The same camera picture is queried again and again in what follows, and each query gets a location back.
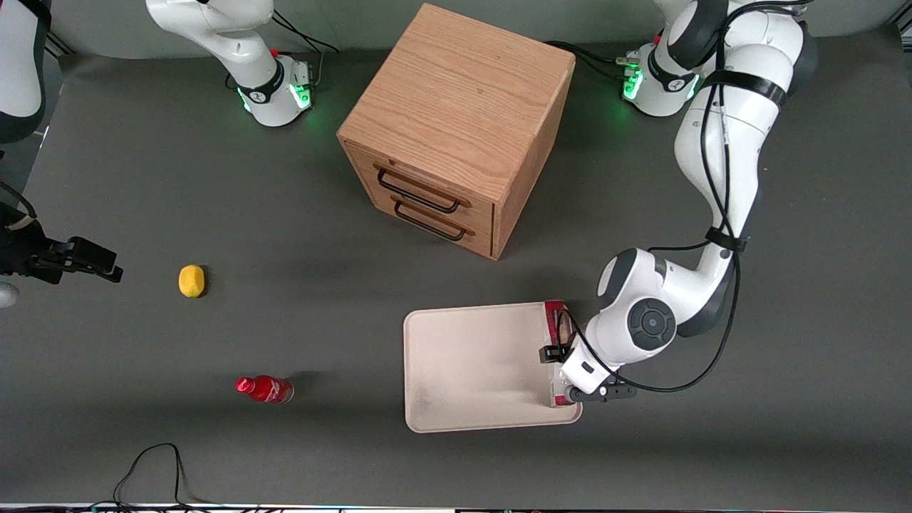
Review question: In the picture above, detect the wooden drawer cabinet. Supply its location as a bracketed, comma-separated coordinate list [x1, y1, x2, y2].
[336, 2, 577, 261]

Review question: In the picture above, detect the black cable at table edge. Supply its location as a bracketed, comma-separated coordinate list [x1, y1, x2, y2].
[71, 442, 218, 511]

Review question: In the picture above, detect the black left arm base cable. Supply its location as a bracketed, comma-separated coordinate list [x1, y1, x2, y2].
[545, 41, 642, 81]

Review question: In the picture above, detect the red cookie box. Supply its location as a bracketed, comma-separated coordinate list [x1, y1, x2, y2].
[544, 299, 573, 409]

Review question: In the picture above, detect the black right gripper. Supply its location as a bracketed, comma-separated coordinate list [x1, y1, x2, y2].
[0, 205, 125, 285]

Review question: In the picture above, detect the black arm base cable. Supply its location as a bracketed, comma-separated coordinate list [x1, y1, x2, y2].
[227, 10, 340, 92]
[545, 41, 642, 81]

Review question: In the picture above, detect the black metal drawer handle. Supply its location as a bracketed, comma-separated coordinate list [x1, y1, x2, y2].
[391, 197, 475, 242]
[375, 167, 472, 214]

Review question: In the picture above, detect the black right arm base cable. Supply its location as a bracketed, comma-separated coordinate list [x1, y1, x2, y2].
[227, 10, 340, 92]

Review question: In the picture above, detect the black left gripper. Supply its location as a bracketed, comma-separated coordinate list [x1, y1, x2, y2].
[539, 345, 638, 405]

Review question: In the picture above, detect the wooden drawer front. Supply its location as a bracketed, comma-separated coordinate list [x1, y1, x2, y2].
[346, 146, 496, 232]
[353, 178, 495, 258]

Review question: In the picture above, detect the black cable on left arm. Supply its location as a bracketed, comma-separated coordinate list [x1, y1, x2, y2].
[559, 0, 817, 394]

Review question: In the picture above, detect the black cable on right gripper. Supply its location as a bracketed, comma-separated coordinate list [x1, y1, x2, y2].
[0, 181, 38, 220]

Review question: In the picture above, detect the dark grey table mat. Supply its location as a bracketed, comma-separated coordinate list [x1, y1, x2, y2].
[0, 28, 912, 509]

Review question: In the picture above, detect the yellow lemon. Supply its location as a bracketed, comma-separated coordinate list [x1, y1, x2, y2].
[178, 264, 207, 299]

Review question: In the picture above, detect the red soda bottle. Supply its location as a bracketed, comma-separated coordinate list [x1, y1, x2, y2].
[235, 375, 295, 405]

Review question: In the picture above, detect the beige plastic tray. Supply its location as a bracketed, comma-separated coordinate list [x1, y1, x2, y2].
[403, 301, 584, 434]

